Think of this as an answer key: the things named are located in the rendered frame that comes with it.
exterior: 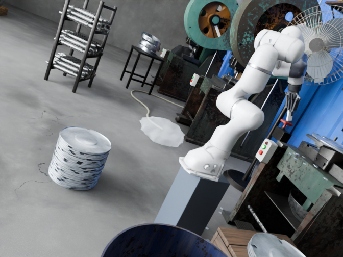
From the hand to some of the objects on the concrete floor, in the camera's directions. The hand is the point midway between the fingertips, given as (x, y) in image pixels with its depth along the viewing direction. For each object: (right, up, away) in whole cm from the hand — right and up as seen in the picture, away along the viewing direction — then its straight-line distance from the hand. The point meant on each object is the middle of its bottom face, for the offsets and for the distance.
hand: (289, 115), depth 177 cm
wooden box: (-45, -92, -57) cm, 117 cm away
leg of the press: (+3, -83, +31) cm, 89 cm away
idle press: (-4, -31, +169) cm, 172 cm away
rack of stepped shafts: (-189, +42, +139) cm, 238 cm away
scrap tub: (-89, -87, -98) cm, 158 cm away
